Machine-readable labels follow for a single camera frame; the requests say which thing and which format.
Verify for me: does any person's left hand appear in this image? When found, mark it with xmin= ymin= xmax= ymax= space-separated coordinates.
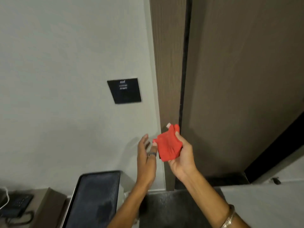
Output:
xmin=136 ymin=134 xmax=158 ymax=187

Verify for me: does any person's right hand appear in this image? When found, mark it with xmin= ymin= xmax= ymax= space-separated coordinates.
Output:
xmin=166 ymin=123 xmax=198 ymax=184

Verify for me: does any red cloth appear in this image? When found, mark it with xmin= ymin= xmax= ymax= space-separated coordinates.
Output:
xmin=152 ymin=124 xmax=183 ymax=162

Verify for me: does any person's right forearm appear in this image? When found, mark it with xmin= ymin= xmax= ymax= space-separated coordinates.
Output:
xmin=175 ymin=169 xmax=250 ymax=228

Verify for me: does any person's left forearm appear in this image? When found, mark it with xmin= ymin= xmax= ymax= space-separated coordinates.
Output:
xmin=106 ymin=181 xmax=152 ymax=228

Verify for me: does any black counter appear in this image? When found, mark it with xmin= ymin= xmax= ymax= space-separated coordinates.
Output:
xmin=139 ymin=187 xmax=226 ymax=228

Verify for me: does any black tray with silver rim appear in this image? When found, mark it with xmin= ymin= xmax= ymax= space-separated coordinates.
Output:
xmin=60 ymin=170 xmax=122 ymax=228

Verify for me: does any brown wooden door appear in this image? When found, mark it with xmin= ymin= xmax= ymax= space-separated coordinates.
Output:
xmin=179 ymin=0 xmax=304 ymax=184

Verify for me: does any silver bangle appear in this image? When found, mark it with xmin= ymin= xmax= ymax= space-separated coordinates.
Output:
xmin=219 ymin=204 xmax=236 ymax=228

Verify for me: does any brown wooden desk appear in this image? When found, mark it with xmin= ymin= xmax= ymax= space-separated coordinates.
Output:
xmin=0 ymin=187 xmax=72 ymax=228

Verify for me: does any black desk telephone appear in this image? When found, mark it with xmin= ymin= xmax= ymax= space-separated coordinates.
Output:
xmin=0 ymin=193 xmax=34 ymax=219

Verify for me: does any black wall panel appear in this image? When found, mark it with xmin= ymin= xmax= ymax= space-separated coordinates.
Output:
xmin=107 ymin=78 xmax=142 ymax=105

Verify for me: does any brown wooden door frame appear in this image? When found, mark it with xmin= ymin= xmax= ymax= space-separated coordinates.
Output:
xmin=149 ymin=0 xmax=188 ymax=191

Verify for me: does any black coiled telephone cord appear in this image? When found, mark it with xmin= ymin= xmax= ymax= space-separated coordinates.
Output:
xmin=5 ymin=211 xmax=35 ymax=226

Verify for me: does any white cable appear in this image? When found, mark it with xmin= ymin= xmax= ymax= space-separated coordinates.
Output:
xmin=0 ymin=187 xmax=10 ymax=210

